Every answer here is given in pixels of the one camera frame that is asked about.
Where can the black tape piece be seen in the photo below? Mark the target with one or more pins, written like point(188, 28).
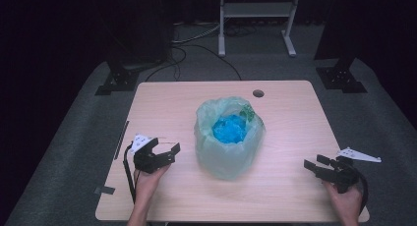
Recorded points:
point(105, 190)

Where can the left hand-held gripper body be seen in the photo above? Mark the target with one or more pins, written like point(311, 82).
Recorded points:
point(146, 161)

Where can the white metal stand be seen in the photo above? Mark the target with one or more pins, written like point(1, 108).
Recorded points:
point(257, 9)

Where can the green crumpled wrapper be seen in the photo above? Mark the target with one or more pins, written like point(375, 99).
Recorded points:
point(247, 113)

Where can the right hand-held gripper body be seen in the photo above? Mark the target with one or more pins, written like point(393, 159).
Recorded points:
point(344, 175)

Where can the black strip on table edge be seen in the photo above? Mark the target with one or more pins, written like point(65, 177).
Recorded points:
point(121, 140)

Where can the black stand base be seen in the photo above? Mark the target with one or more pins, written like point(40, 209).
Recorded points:
point(119, 80)
point(342, 78)

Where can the black equipment box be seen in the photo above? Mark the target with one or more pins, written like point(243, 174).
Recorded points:
point(147, 39)

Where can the person's right hand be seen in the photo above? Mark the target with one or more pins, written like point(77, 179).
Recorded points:
point(345, 203)

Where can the green plastic trash bag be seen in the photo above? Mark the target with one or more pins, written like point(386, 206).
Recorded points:
point(226, 160)

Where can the blue crumpled plastic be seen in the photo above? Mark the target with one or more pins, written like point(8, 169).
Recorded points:
point(229, 129)

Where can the person's left hand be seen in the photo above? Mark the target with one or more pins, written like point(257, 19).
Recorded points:
point(148, 184)

